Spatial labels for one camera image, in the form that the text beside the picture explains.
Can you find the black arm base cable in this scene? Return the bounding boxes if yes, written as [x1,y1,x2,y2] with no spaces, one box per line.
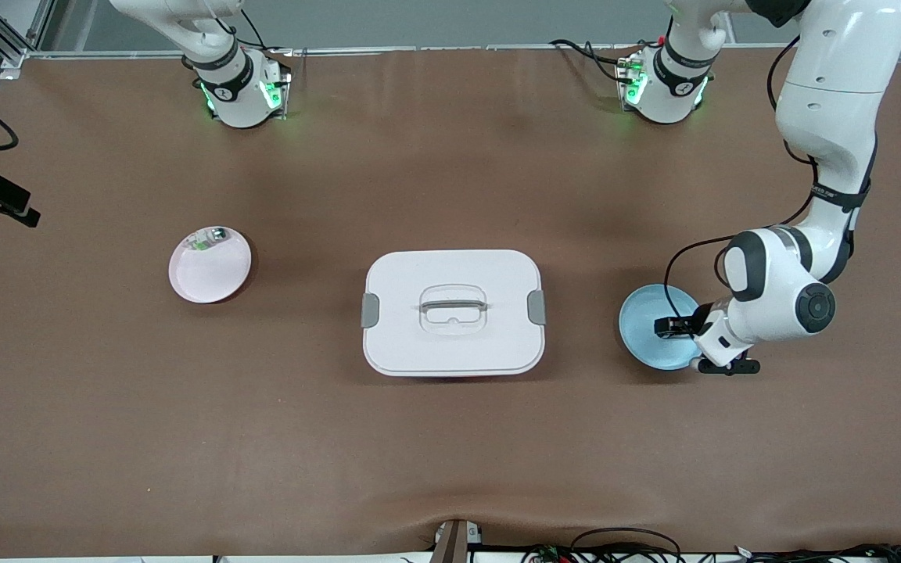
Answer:
[238,6,273,52]
[548,38,627,84]

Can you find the brown table mat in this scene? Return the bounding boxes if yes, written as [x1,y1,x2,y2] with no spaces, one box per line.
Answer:
[0,45,901,560]

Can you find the white green push-button switch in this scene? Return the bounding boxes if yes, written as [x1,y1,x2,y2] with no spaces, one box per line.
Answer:
[188,227,231,253]

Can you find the pale pink round plate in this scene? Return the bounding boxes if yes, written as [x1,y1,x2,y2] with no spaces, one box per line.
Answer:
[168,225,253,304]

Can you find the black left arm base cable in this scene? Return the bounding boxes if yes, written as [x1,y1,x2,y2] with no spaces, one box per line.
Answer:
[548,38,627,84]

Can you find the metal table edge bracket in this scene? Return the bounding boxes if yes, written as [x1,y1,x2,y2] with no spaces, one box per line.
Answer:
[431,519,484,563]

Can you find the white lidded storage box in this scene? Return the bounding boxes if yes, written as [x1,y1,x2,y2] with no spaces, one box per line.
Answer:
[361,249,547,378]

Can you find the black cable bundle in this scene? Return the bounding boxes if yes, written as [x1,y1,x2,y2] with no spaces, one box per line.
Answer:
[732,543,901,563]

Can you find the black right arm base cable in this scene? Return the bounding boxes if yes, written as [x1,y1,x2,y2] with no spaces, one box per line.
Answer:
[238,6,273,52]

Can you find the aluminium table edge rail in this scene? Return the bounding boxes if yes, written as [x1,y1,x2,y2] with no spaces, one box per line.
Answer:
[0,42,795,60]

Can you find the black looped cable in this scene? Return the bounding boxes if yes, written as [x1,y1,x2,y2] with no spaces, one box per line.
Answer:
[570,527,684,563]

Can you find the light blue round plate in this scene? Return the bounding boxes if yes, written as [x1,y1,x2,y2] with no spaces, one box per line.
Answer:
[619,284,705,371]

